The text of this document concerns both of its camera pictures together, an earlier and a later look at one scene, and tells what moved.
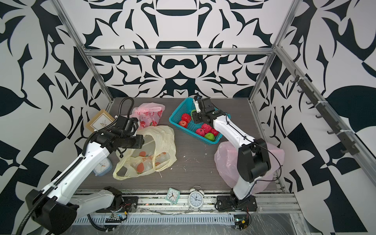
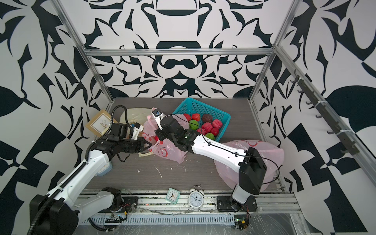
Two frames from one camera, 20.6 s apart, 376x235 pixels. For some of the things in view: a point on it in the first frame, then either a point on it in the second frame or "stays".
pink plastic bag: x=148 y=114 -> x=166 y=149
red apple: x=207 y=128 stays
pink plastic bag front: x=225 y=160 stays
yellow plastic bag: x=157 y=152 -> x=137 y=115
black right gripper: x=195 y=117 -> x=158 y=133
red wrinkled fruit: x=186 y=117 stays
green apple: x=209 y=136 stays
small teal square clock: x=173 y=195 stays
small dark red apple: x=215 y=132 stays
